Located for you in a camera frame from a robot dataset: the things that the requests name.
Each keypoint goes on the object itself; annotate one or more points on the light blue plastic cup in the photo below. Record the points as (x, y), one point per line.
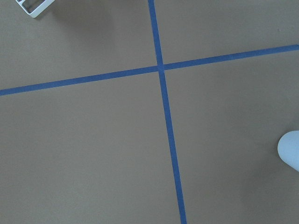
(288, 149)

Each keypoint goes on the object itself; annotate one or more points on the white wire rack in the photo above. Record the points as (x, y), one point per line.
(34, 7)

